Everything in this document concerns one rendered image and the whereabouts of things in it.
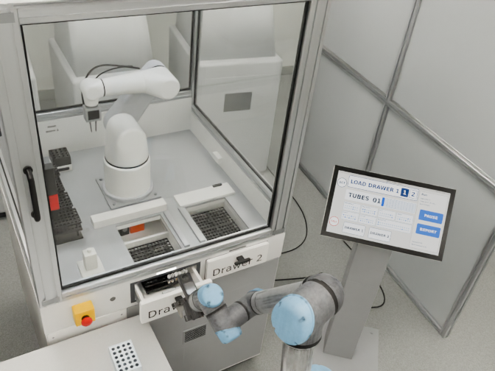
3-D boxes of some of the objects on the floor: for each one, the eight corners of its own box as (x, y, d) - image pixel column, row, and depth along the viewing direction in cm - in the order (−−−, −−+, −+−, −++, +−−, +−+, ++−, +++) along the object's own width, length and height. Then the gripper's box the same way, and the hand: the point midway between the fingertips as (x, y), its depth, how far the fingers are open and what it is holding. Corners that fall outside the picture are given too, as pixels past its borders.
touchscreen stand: (376, 410, 271) (440, 271, 209) (289, 389, 276) (328, 246, 214) (377, 333, 310) (432, 196, 249) (301, 314, 315) (336, 177, 254)
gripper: (188, 320, 176) (173, 326, 194) (219, 309, 181) (200, 316, 199) (180, 295, 177) (166, 304, 196) (210, 285, 182) (193, 294, 201)
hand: (182, 302), depth 197 cm, fingers closed on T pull, 3 cm apart
